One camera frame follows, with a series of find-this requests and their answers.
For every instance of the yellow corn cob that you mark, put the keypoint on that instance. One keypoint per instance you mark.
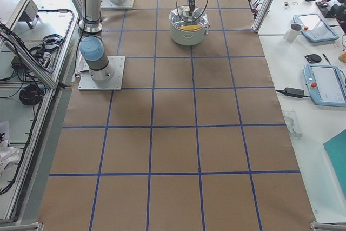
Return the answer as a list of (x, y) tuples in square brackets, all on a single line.
[(190, 27)]

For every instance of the white electric pot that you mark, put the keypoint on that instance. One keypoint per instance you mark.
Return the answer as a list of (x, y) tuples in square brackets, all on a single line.
[(188, 38)]

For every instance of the white mug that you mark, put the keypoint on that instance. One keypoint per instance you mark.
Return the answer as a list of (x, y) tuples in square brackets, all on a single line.
[(293, 31)]

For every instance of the far blue teach pendant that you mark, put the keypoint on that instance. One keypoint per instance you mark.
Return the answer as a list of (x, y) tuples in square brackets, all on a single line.
[(315, 28)]

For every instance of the blue teach pendant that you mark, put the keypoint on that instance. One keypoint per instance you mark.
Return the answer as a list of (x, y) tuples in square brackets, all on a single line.
[(325, 85), (315, 28)]

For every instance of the black power adapter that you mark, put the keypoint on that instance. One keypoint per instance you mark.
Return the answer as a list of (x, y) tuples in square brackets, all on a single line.
[(293, 92)]

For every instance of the black round disc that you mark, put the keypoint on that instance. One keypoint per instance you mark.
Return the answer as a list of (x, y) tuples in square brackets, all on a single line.
[(313, 58)]

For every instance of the brown paper mat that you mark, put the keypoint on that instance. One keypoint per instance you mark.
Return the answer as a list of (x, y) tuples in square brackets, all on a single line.
[(195, 140)]

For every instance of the black pen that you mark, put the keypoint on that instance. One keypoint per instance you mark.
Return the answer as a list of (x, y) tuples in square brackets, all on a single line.
[(326, 59)]

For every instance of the grey metal box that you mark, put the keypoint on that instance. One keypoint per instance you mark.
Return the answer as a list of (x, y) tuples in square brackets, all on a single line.
[(29, 13)]

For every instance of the near blue teach pendant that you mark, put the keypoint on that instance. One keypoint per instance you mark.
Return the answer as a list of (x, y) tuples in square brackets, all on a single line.
[(325, 85)]

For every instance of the teal board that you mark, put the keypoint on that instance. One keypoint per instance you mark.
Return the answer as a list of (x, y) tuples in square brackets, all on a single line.
[(335, 149)]

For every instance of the clear plastic bracket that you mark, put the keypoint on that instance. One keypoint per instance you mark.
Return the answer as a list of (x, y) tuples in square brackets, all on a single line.
[(291, 121)]

